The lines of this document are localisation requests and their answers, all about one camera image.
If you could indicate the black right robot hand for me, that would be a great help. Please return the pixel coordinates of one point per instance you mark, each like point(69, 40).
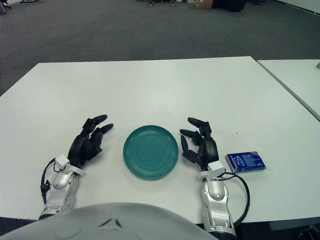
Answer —
point(210, 150)

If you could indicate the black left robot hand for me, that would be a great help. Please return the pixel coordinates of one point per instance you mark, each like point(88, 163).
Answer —
point(85, 147)

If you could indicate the blue gum pack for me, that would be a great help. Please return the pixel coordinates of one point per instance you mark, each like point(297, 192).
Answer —
point(246, 162)

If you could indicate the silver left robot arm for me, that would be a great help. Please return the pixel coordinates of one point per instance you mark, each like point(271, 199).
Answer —
point(60, 182)

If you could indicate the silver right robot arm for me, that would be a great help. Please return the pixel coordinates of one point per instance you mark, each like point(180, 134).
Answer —
point(215, 192)

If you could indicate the teal round plate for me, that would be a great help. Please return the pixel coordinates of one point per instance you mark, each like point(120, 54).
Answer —
point(150, 152)

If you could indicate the grey robot torso shell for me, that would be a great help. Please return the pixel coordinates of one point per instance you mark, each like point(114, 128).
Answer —
point(100, 225)

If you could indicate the small green packet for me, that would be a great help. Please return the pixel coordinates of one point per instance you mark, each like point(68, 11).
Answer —
point(318, 65)

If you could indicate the brown cardboard box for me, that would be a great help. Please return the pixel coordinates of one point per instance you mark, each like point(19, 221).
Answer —
point(203, 3)

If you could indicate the black bulky furniture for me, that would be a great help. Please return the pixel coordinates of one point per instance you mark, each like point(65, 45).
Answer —
point(237, 5)

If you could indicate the black office chair base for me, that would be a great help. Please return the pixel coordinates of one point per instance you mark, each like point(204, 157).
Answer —
point(32, 1)
point(5, 3)
point(160, 2)

